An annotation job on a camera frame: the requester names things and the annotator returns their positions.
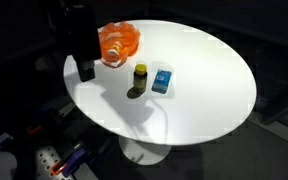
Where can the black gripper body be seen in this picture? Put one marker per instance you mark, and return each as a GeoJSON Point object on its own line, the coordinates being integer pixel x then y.
{"type": "Point", "coordinates": [82, 36]}

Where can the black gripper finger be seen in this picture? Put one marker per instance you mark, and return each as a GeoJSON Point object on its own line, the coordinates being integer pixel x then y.
{"type": "Point", "coordinates": [87, 72]}

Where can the yellow-capped dark bottle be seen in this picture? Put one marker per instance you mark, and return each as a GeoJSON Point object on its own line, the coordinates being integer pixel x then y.
{"type": "Point", "coordinates": [140, 78]}

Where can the orange plastic bag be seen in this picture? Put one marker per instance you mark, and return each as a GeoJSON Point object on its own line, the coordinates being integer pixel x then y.
{"type": "Point", "coordinates": [124, 37]}

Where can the blue rectangular box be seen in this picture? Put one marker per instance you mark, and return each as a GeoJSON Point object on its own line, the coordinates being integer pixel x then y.
{"type": "Point", "coordinates": [162, 80]}

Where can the perforated metal plate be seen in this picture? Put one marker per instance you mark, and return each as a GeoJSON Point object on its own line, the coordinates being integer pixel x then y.
{"type": "Point", "coordinates": [45, 160]}

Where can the white round table base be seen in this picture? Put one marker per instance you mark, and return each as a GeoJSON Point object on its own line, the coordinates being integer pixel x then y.
{"type": "Point", "coordinates": [144, 152]}

